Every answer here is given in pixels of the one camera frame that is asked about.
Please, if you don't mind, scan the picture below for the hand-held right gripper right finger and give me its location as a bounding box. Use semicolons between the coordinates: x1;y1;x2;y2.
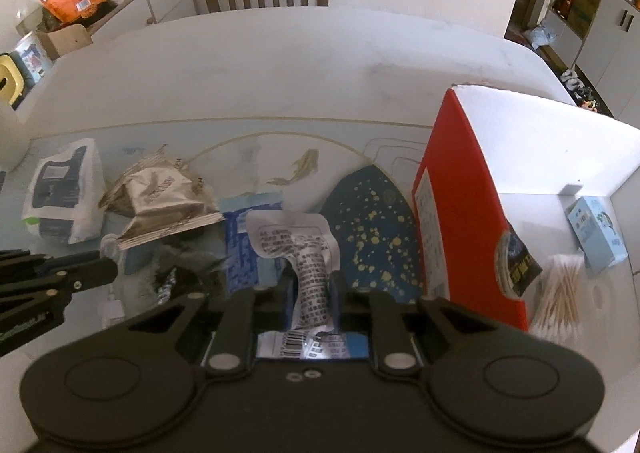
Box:
327;278;506;378

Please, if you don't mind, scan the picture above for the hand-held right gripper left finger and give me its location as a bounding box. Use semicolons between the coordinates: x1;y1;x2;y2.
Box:
107;278;297;378

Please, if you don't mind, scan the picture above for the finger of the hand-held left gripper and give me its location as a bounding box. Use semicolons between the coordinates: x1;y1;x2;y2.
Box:
0;255;119;309
0;249;51;274

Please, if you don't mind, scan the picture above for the clear packet with white label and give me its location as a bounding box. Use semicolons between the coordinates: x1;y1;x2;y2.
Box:
245;211;352;360

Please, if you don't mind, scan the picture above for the blue packet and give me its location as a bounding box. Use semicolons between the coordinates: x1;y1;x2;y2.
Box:
200;191;371;365

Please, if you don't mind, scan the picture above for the white wet wipes pack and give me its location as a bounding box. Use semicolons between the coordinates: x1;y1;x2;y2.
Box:
21;138;107;245

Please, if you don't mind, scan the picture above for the bag of black screws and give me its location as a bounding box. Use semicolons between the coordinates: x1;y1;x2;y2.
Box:
122;233;232;307

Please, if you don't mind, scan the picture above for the brown foil packet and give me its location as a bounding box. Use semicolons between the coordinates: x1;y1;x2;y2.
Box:
99;145;226;250

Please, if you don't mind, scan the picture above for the red cardboard box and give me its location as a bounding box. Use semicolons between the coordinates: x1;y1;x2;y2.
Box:
411;85;640;451

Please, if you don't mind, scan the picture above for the black packet with yellow print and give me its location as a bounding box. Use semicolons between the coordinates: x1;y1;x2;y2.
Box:
495;228;544;302

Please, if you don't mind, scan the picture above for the cotton swabs pack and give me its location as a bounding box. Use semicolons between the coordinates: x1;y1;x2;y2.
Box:
529;254;586;345

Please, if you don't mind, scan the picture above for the light blue small box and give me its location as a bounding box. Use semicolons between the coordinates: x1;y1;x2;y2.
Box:
566;197;629;274

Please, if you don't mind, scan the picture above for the clear tape roll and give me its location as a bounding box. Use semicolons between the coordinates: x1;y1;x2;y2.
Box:
582;274;626;320

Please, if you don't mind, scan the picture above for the white desktop table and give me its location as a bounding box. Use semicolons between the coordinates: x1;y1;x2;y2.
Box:
0;7;583;364

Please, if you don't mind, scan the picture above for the white pitcher with steel lid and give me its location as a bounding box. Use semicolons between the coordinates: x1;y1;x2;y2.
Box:
0;102;31;173

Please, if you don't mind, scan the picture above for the yellow-rimmed dark container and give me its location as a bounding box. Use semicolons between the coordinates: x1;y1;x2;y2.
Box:
0;53;29;110

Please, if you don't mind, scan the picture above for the white mug with blue print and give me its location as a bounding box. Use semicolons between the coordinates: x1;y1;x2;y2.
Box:
12;33;54;84

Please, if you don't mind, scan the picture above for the brown cardboard box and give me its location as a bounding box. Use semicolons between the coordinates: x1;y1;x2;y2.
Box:
35;24;92;62

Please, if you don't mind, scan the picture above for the row of shoes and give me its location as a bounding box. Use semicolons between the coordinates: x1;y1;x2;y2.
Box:
560;68;601;112

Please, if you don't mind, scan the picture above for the light blue bag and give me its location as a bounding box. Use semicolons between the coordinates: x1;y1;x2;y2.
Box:
530;23;559;48

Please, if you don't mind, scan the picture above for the white wardrobe cabinet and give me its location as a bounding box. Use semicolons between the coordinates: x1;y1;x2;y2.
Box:
545;0;640;130

